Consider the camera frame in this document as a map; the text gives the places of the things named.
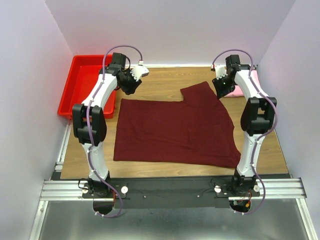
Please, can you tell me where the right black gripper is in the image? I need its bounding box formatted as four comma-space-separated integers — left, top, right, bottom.
211, 74, 235, 100

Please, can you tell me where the maroon t shirt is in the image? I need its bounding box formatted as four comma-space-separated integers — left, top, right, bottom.
113, 82, 241, 168

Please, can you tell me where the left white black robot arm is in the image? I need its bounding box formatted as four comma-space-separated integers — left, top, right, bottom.
72, 52, 149, 198

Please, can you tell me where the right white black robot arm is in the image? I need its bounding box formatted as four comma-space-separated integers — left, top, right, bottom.
211, 54, 277, 196

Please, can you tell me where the folded pink t shirt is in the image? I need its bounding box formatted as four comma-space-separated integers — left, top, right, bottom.
225, 69, 260, 98

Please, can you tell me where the red plastic bin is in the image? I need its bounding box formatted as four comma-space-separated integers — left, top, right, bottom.
57, 55, 104, 120

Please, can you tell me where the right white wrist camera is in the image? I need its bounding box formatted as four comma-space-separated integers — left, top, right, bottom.
214, 65, 227, 79

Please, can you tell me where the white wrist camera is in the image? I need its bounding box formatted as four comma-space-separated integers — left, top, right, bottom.
214, 65, 227, 79
130, 65, 150, 82

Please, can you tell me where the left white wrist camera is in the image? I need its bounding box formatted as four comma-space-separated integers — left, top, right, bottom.
130, 65, 150, 82

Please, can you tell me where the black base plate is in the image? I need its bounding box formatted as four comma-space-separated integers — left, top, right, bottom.
78, 176, 261, 212

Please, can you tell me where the aluminium frame rail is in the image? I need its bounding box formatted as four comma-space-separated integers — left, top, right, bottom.
40, 178, 307, 201

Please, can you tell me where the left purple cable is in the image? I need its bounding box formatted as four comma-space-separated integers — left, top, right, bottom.
86, 44, 145, 219

